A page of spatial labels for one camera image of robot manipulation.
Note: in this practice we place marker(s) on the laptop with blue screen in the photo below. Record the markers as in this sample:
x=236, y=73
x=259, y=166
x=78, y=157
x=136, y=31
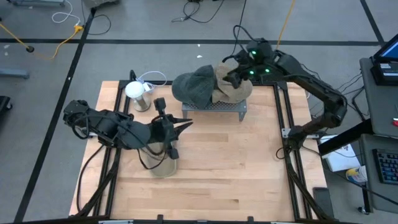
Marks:
x=390, y=51

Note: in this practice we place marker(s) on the grey perforated metal stand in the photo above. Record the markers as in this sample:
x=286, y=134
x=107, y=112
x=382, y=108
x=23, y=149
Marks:
x=230, y=109

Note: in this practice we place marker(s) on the black metal beam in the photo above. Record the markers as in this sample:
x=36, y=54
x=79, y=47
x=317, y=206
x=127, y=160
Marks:
x=345, y=138

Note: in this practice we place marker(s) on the black aluminium table frame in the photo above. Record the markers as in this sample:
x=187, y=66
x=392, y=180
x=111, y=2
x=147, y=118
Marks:
x=114, y=186

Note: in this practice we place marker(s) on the black labelled device box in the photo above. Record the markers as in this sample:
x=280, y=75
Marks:
x=385, y=74

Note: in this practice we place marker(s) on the silver mounting bracket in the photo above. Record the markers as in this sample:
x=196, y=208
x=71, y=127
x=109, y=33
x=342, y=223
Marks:
x=286, y=133

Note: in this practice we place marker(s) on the grey fabric bundle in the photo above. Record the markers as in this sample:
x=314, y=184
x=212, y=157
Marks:
x=99, y=3

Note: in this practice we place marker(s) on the black caster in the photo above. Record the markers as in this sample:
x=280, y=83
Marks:
x=4, y=104

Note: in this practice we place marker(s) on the grey metal table foot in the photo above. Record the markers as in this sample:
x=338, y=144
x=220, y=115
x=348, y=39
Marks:
x=37, y=2
x=14, y=73

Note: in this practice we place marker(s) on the white cardboard box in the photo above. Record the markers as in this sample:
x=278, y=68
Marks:
x=340, y=160

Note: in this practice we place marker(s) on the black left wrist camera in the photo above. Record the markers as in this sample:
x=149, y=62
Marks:
x=160, y=104

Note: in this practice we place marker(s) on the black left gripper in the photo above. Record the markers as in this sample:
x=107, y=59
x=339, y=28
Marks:
x=161, y=130

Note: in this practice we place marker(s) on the white wipes canister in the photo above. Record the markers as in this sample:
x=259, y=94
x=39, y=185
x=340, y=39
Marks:
x=356, y=175

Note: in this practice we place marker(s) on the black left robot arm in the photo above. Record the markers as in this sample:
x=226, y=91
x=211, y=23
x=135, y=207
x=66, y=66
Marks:
x=109, y=124

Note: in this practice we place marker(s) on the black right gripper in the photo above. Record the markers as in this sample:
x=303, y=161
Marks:
x=237, y=79

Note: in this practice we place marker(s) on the black perforated power box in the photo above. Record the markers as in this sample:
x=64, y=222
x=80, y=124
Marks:
x=267, y=80

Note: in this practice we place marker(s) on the black phone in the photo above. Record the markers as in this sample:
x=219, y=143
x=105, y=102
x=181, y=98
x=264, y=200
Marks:
x=323, y=202

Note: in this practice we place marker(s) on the grey desk top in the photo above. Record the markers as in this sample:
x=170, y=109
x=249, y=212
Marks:
x=382, y=199
x=379, y=105

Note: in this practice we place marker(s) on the dark green baseball cap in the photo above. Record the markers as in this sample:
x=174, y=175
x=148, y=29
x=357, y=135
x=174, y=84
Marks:
x=192, y=87

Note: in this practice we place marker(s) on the black keyboard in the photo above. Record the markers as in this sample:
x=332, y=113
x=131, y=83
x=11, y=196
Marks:
x=387, y=166

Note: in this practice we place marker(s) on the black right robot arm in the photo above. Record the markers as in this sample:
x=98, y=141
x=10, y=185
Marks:
x=311, y=81

